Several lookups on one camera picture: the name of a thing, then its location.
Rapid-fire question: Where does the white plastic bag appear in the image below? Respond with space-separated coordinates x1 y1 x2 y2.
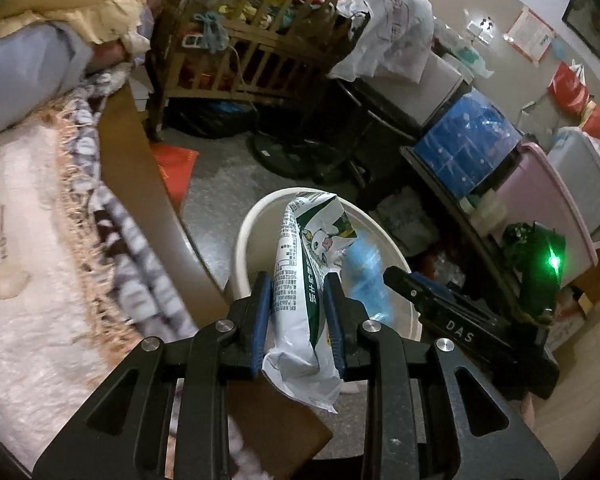
328 0 434 84

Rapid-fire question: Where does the patterned fringed blanket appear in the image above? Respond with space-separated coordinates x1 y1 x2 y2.
60 67 265 479

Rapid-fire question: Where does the pink plastic storage bin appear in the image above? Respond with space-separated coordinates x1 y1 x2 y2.
495 142 598 286

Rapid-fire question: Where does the blue snack bag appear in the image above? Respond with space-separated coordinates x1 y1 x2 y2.
343 235 394 325

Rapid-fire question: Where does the white round trash bin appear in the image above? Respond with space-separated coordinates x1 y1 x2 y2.
224 186 422 341

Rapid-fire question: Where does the black fan base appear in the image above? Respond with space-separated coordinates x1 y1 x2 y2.
247 132 351 185

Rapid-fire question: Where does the red paper bag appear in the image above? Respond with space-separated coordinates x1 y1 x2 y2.
149 143 198 214

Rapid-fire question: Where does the wall power socket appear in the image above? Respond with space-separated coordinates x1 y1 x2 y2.
466 16 494 46

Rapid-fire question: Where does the wall notice paper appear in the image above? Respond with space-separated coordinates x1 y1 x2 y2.
503 6 556 65

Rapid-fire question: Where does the wooden baby crib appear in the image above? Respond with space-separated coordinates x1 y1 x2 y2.
145 0 354 140

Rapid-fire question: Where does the grey-blue quilt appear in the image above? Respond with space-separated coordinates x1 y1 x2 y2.
0 4 154 143

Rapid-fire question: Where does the white milk powder bag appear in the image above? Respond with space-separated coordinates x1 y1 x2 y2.
262 191 358 413

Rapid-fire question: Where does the wooden bed frame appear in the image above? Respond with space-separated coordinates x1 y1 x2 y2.
98 84 332 479

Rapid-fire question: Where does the blue storage box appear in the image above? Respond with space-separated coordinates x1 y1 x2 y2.
414 89 521 200

